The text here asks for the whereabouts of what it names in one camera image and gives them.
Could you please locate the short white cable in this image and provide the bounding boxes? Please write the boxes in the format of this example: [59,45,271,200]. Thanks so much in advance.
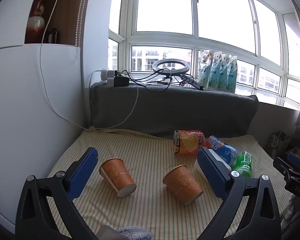
[86,70,102,130]

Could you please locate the long white cable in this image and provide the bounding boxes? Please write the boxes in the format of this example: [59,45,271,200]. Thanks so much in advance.
[39,0,139,132]

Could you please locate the paper bag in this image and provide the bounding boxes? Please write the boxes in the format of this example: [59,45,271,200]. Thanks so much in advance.
[269,130,292,157]

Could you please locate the ring light with black handle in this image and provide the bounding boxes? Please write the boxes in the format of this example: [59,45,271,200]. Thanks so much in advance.
[152,59,205,90]

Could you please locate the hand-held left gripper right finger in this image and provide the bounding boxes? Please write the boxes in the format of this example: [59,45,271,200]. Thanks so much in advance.
[197,147,282,240]

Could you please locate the blue drink bottle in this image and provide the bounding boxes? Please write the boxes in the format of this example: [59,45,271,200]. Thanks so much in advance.
[205,135,238,164]

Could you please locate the dark bottles in shelf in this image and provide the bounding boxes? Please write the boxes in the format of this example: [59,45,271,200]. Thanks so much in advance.
[44,27,58,44]

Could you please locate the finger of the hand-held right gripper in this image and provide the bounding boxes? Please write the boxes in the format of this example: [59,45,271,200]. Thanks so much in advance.
[273,157,300,180]
[287,152,300,168]

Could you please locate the black power adapter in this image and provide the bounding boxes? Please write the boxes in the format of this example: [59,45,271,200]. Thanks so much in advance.
[114,76,130,87]

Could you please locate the orange paper cup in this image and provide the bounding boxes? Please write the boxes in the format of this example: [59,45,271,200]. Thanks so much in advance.
[162,165,204,205]
[99,157,137,197]

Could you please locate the floral refill pouch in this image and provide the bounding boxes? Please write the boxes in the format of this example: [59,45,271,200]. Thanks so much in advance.
[218,54,232,91]
[226,55,239,92]
[198,50,215,88]
[209,51,223,90]

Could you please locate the white window frame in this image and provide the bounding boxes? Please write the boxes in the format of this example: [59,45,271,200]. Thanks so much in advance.
[108,0,300,111]

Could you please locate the grey knitted cloth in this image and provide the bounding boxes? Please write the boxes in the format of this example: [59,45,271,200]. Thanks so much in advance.
[115,226,153,240]

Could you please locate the striped bed sheet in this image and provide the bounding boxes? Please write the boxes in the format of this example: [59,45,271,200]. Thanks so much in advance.
[47,129,290,240]

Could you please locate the green drink bottle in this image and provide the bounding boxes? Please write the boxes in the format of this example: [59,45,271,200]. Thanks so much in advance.
[231,151,252,178]

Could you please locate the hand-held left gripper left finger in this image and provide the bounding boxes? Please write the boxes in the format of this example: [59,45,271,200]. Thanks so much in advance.
[15,147,99,240]

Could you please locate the white plastic container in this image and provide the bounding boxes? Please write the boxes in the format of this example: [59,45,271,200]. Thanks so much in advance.
[194,149,232,178]

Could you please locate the grey blanket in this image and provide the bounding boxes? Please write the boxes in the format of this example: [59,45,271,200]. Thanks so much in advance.
[90,81,259,139]

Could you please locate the white cabinet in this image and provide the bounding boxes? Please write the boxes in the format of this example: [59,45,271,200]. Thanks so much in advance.
[0,0,92,228]

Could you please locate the red ceramic vase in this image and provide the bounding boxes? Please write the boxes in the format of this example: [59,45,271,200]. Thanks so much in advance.
[25,0,50,44]

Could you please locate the black cable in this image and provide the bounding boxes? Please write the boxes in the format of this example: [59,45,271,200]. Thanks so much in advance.
[120,69,188,92]

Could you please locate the white bead cord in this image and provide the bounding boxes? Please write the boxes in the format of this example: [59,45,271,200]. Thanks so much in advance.
[74,0,90,60]

